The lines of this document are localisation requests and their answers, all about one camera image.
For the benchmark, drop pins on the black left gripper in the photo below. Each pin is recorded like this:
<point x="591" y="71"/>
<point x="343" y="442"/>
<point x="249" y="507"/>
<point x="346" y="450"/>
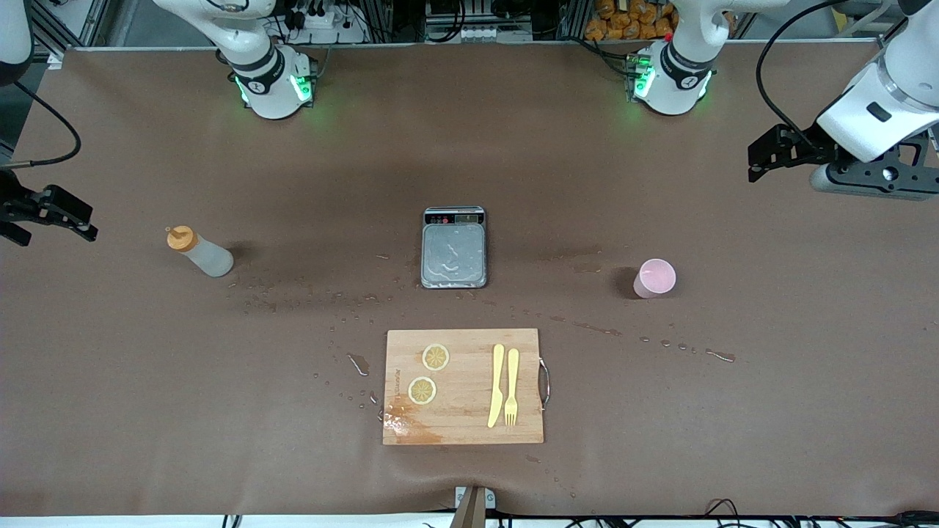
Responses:
<point x="802" y="149"/>

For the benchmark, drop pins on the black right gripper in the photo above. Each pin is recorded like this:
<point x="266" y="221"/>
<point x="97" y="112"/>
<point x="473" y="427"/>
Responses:
<point x="15" y="203"/>

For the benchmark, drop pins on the pink plastic cup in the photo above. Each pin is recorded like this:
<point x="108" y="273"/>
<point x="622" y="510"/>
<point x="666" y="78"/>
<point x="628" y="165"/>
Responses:
<point x="654" y="279"/>

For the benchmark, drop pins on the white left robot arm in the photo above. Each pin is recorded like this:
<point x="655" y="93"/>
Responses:
<point x="675" y="81"/>

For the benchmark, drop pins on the orange toy food pile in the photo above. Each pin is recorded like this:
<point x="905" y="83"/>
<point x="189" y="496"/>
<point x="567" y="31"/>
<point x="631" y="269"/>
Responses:
<point x="623" y="22"/>

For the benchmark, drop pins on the brown table cover mat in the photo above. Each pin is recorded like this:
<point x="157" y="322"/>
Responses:
<point x="220" y="440"/>

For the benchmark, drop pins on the white power strip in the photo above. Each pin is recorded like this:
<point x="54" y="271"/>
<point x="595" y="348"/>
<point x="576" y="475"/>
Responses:
<point x="323" y="20"/>

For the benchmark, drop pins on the white terminal block strip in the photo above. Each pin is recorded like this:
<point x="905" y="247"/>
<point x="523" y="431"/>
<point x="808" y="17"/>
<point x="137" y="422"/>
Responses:
<point x="477" y="34"/>

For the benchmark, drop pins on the grey digital kitchen scale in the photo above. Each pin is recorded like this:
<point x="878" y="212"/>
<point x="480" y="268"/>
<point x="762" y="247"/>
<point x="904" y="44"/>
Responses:
<point x="454" y="253"/>

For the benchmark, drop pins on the yellow plastic fork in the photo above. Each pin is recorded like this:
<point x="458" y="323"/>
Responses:
<point x="512" y="374"/>

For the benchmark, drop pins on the yellow plastic knife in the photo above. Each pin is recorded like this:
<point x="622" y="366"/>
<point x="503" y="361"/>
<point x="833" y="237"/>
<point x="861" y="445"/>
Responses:
<point x="497" y="385"/>

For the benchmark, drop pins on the yellow lemon slice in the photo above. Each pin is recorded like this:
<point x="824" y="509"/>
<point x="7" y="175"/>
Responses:
<point x="422" y="390"/>
<point x="436" y="357"/>

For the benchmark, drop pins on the wooden cutting board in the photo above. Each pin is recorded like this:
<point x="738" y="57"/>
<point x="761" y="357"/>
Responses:
<point x="462" y="418"/>

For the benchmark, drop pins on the metal camera stand bracket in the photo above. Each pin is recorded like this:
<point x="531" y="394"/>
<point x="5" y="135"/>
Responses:
<point x="473" y="510"/>

